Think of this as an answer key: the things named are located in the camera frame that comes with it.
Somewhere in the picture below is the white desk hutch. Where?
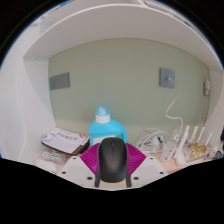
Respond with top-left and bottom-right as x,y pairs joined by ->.
0,0 -> 224,164

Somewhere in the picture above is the white router with antennas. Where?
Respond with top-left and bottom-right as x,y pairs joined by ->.
174,124 -> 214,167

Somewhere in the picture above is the white wall socket cable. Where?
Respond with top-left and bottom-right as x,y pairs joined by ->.
165,78 -> 185,134

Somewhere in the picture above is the white power strip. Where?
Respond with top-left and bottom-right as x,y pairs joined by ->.
143,142 -> 162,154

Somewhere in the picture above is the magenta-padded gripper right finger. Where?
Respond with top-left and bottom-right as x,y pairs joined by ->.
124,142 -> 168,188

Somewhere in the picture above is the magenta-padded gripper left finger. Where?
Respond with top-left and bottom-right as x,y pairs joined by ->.
57,142 -> 102,188

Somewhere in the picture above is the black bag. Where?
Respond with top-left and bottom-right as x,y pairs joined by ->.
218,128 -> 224,152

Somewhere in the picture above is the grey blank wall plate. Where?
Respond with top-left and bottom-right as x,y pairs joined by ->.
49,72 -> 71,91

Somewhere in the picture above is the clear plastic bag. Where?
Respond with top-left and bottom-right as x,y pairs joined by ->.
41,149 -> 71,165

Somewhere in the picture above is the blue detergent bottle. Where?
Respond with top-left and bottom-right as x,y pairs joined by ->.
87,105 -> 128,148

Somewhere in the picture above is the brown notebook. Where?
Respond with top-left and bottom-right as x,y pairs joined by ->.
41,139 -> 91,158

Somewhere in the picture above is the white cable bundle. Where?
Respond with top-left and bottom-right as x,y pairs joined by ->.
133,127 -> 168,154

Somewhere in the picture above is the black computer mouse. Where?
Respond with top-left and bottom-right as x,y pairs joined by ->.
97,137 -> 129,184

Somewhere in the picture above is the grey wall socket plate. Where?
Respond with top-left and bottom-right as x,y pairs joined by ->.
159,67 -> 176,89

